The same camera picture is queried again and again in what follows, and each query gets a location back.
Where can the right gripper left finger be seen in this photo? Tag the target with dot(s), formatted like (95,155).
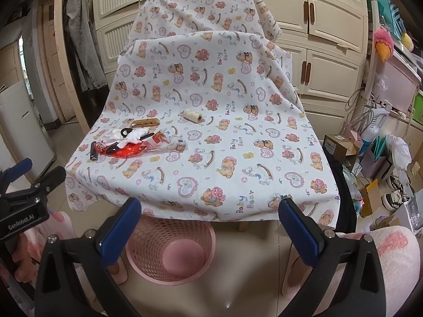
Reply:
(59,291)

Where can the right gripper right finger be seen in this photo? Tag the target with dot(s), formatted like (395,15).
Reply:
(361,290)

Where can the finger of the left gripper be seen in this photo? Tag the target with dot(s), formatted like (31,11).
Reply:
(45,185)
(11,174)

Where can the white tissue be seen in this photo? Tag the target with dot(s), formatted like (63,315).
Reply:
(114,135)

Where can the red plastic wrapper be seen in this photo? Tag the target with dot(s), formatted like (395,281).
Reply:
(131,150)

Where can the person's left hand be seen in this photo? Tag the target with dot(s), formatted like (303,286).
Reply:
(25,272)

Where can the small black cylinder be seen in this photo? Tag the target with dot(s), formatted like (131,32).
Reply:
(93,152)

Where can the white appliance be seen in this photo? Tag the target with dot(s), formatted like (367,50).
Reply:
(23,131)

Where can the pink slipper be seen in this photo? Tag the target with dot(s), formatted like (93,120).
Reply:
(118,271)

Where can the pink patterned trouser leg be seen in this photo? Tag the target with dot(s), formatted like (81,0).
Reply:
(399,256)

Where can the black plastic spoon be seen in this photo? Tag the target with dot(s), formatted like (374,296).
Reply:
(115,149)

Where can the black binder clip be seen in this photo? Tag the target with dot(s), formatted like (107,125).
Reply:
(126,131)

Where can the black white sneaker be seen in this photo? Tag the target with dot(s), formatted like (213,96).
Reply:
(397,197)

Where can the pink mesh waste basket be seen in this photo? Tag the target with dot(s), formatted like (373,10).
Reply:
(171,252)

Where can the hanging grey jeans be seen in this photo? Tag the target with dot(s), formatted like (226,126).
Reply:
(82,33)

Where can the clear plastic wrapper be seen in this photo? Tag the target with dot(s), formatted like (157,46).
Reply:
(160,143)

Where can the white plastic bag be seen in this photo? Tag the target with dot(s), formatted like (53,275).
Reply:
(401,156)

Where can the cream thread spool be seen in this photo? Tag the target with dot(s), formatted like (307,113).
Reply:
(192,116)

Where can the cardboard box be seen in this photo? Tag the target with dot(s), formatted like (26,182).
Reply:
(340,147)

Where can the baby bear patterned cloth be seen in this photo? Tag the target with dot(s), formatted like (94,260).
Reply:
(254,145)

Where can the pink plush toy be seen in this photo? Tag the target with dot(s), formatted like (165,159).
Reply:
(384,44)

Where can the cream wardrobe cabinet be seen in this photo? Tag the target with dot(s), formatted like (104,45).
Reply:
(326,39)

